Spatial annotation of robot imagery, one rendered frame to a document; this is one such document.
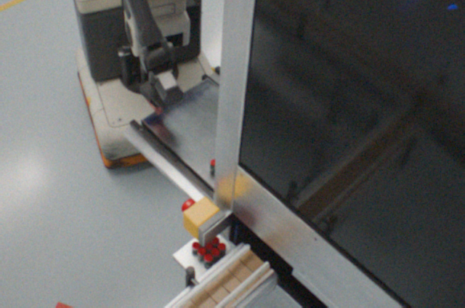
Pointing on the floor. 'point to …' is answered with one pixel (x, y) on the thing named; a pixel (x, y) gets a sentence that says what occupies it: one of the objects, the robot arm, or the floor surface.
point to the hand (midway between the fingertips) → (159, 111)
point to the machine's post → (235, 77)
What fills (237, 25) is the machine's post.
